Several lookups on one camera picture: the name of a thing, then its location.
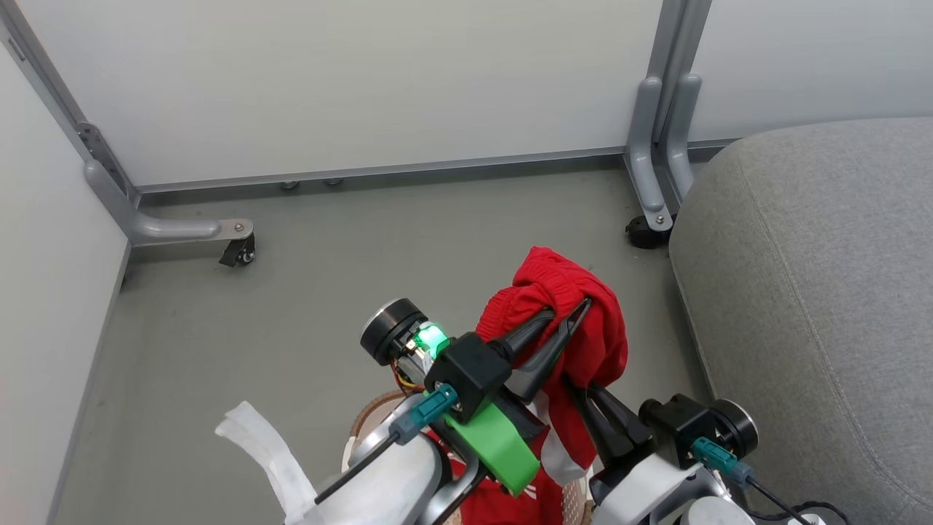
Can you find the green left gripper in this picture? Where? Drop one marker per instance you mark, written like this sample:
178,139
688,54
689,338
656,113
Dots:
496,445

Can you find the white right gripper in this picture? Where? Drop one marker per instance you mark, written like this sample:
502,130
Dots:
645,481

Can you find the red clothing with white trim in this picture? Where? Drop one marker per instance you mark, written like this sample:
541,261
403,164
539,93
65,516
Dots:
561,292

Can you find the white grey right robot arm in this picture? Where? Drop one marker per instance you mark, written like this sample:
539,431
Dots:
718,507

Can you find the cream laundry basket brown rim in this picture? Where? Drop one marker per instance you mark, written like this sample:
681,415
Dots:
368,419

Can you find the green indicator light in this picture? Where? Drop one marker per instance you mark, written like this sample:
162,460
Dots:
432,338

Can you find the black right motor cylinder silver cap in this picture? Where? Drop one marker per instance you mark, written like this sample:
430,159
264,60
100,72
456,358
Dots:
738,429

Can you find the black motor cylinder silver cap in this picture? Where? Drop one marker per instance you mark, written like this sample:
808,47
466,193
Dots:
390,332
738,429

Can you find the black left motor cylinder silver cap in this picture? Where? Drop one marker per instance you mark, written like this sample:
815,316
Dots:
390,332

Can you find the black caster wheel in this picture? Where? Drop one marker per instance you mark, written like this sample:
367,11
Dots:
239,252
645,235

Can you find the grey partition foot with screw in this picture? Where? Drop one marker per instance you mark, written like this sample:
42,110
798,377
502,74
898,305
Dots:
645,168

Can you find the grey fabric sofa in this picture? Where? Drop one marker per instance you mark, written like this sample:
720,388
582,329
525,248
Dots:
816,306

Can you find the plain grey partition foot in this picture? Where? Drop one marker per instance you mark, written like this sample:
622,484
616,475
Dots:
681,138

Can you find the long grey partition foot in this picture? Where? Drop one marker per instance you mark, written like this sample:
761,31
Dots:
168,228

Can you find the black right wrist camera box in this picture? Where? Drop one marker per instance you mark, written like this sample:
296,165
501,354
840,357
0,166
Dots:
678,426

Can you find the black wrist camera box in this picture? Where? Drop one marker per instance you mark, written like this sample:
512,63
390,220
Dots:
466,368
678,426

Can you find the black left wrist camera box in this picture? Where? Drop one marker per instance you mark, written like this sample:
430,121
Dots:
466,368

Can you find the grey partition bottom rail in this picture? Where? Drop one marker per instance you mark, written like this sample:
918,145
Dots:
437,166

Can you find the upright grey partition post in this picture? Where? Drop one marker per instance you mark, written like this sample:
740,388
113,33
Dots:
674,44

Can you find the slanted grey partition post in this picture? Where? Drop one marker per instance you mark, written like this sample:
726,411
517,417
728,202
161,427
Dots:
51,80

